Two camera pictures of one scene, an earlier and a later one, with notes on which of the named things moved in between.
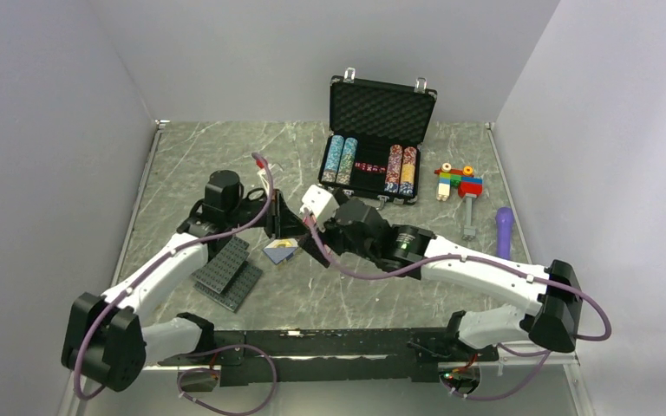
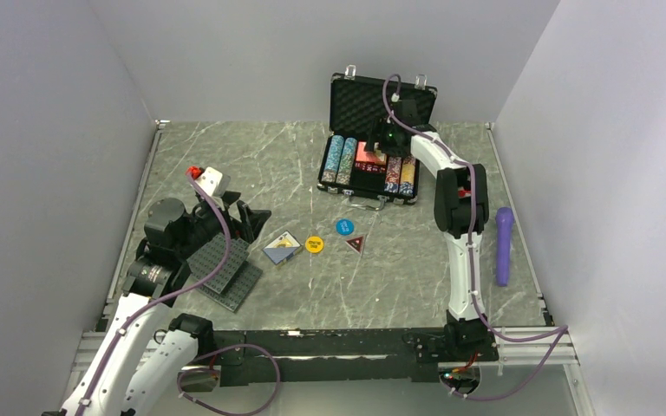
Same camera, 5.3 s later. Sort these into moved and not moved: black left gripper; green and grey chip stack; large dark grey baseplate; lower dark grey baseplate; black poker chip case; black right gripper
Moved: black left gripper; black right gripper
Not moved: lower dark grey baseplate; black poker chip case; large dark grey baseplate; green and grey chip stack
